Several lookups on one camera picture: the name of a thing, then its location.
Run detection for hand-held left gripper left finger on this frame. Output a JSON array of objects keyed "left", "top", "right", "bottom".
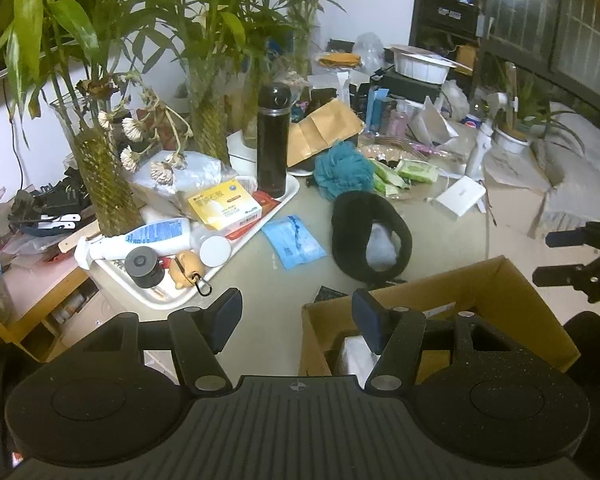
[{"left": 107, "top": 288, "right": 244, "bottom": 396}]

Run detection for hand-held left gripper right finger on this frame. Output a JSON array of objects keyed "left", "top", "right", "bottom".
[{"left": 352, "top": 288, "right": 516, "bottom": 394}]

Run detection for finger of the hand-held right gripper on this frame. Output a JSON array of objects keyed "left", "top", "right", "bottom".
[
  {"left": 532, "top": 263, "right": 583, "bottom": 289},
  {"left": 546, "top": 229, "right": 590, "bottom": 249}
]

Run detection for brown cardboard box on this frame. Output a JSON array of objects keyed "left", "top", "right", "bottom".
[{"left": 300, "top": 255, "right": 582, "bottom": 377}]

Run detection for blue plastic packet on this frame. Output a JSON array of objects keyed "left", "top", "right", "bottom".
[{"left": 261, "top": 214, "right": 328, "bottom": 271}]

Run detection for clear bottle with white cap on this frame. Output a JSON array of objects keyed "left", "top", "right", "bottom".
[{"left": 190, "top": 225, "right": 232, "bottom": 268}]

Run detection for white plastic tray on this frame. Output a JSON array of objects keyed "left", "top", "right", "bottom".
[{"left": 87, "top": 174, "right": 302, "bottom": 311}]

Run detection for small black round jar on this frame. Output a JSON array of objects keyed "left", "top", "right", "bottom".
[{"left": 124, "top": 246, "right": 163, "bottom": 289}]

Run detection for yellow medicine box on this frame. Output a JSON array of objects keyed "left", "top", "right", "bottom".
[{"left": 187, "top": 178, "right": 262, "bottom": 233}]

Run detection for white spray bottle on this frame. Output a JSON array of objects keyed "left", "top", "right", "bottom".
[{"left": 74, "top": 217, "right": 193, "bottom": 273}]

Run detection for flat white box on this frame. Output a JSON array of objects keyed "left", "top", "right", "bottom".
[{"left": 431, "top": 176, "right": 487, "bottom": 219}]

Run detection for red flat packet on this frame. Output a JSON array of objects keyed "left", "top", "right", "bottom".
[{"left": 225, "top": 190, "right": 282, "bottom": 241}]

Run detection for small potted plant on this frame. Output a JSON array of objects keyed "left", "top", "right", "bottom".
[{"left": 490, "top": 60, "right": 586, "bottom": 156}]

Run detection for white handheld fan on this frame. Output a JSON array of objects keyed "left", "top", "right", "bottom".
[{"left": 464, "top": 91, "right": 517, "bottom": 179}]

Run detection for green wet wipes pack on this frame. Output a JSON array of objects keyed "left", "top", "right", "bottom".
[
  {"left": 396, "top": 159, "right": 440, "bottom": 185},
  {"left": 369, "top": 158, "right": 410, "bottom": 197}
]

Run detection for teal bath loofah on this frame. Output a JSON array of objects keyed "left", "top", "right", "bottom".
[{"left": 313, "top": 141, "right": 377, "bottom": 202}]

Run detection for black thermos bottle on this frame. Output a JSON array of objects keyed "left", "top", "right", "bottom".
[{"left": 256, "top": 82, "right": 294, "bottom": 200}]

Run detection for tall textured glass vase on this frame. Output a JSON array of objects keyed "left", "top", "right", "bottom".
[
  {"left": 50, "top": 96, "right": 146, "bottom": 238},
  {"left": 182, "top": 55, "right": 232, "bottom": 167}
]

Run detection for dried white flowers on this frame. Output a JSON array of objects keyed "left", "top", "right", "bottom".
[{"left": 75, "top": 71, "right": 195, "bottom": 187}]

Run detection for wooden side table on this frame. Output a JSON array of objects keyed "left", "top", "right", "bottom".
[{"left": 0, "top": 255, "right": 103, "bottom": 363}]

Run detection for brown paper envelope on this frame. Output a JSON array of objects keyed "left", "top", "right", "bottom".
[{"left": 286, "top": 98, "right": 367, "bottom": 168}]

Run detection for pile of black clips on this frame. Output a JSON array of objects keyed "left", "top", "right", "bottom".
[{"left": 7, "top": 166, "right": 97, "bottom": 237}]

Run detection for blue carton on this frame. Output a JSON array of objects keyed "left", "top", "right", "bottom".
[{"left": 365, "top": 85, "right": 392, "bottom": 133}]

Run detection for white plastic bowl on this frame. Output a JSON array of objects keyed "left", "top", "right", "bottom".
[{"left": 390, "top": 45, "right": 460, "bottom": 86}]

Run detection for dark framed window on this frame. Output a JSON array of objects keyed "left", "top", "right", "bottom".
[{"left": 480, "top": 0, "right": 600, "bottom": 106}]

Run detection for plate of orange food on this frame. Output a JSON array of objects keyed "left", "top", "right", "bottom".
[{"left": 316, "top": 52, "right": 363, "bottom": 70}]

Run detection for dark shelf cabinet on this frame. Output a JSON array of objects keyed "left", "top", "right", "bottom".
[{"left": 409, "top": 0, "right": 493, "bottom": 56}]

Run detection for green bamboo plant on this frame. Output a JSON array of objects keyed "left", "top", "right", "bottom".
[
  {"left": 125, "top": 0, "right": 381, "bottom": 126},
  {"left": 0, "top": 0, "right": 131, "bottom": 126}
]

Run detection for tan toy pig keychain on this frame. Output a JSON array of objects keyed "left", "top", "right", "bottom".
[{"left": 168, "top": 251, "right": 215, "bottom": 297}]

